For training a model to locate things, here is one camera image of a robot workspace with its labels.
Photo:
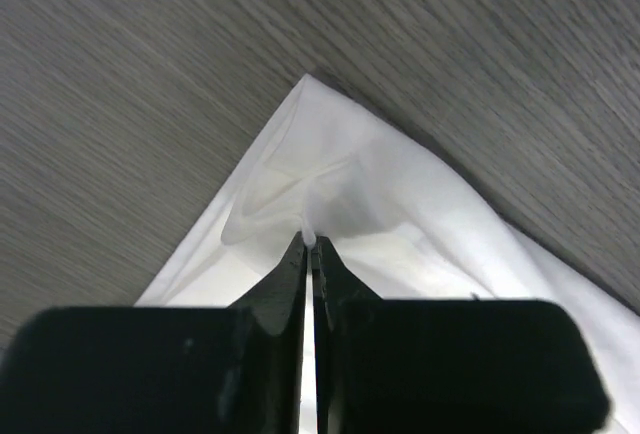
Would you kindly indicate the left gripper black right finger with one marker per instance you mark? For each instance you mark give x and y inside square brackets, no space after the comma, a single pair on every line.
[446,366]

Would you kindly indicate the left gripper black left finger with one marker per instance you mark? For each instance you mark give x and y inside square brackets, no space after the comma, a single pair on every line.
[233,369]

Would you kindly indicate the white t shirt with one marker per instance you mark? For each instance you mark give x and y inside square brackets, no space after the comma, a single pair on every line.
[400,218]

